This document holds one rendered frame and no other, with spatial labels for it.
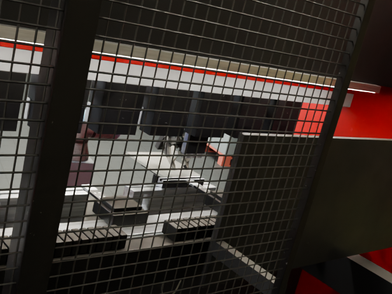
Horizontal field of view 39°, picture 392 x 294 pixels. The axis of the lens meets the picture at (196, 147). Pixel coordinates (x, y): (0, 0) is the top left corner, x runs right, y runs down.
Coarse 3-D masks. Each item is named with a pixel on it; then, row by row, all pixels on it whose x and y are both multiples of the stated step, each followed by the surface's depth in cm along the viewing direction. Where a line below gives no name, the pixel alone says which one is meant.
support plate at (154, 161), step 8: (128, 152) 219; (136, 152) 222; (144, 152) 225; (152, 152) 227; (160, 152) 230; (136, 160) 214; (144, 160) 214; (152, 160) 216; (152, 168) 207; (160, 168) 210; (160, 176) 203; (176, 176) 205; (184, 176) 207
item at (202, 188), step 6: (186, 180) 201; (192, 180) 203; (192, 186) 199; (204, 192) 194; (210, 192) 187; (210, 198) 185; (216, 198) 185; (210, 204) 185; (216, 204) 183; (216, 210) 183
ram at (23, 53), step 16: (0, 48) 141; (16, 48) 144; (32, 48) 146; (0, 64) 142; (16, 64) 145; (96, 64) 160; (112, 64) 164; (160, 64) 175; (176, 64) 179; (128, 80) 169; (144, 80) 173; (160, 80) 177; (192, 80) 186; (208, 80) 190; (224, 80) 195; (240, 80) 200; (272, 80) 211; (256, 96) 209; (272, 96) 214; (288, 96) 221; (320, 96) 234; (352, 96) 249
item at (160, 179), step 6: (162, 180) 197; (168, 180) 198; (174, 180) 200; (180, 180) 202; (198, 180) 208; (162, 186) 197; (168, 186) 199; (174, 186) 201; (180, 186) 203; (186, 186) 205
